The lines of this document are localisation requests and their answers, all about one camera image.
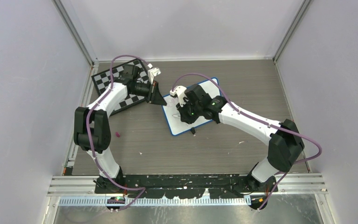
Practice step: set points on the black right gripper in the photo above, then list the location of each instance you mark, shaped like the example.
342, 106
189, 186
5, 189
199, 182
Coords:
184, 117

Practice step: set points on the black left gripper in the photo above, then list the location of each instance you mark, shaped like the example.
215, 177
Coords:
157, 98

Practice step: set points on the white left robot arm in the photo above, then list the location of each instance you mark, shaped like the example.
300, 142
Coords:
91, 124

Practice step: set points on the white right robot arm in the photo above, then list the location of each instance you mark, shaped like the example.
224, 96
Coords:
284, 147

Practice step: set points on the black white chessboard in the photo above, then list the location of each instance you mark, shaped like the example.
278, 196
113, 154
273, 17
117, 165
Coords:
113, 93

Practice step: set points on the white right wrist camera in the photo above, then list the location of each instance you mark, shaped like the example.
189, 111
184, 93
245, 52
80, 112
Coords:
179, 92

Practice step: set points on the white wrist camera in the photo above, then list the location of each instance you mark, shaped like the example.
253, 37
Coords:
179, 92
152, 72

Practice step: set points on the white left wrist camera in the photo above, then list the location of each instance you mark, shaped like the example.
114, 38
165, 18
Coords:
152, 72

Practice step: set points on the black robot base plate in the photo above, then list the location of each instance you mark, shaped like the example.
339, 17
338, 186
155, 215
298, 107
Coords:
218, 186

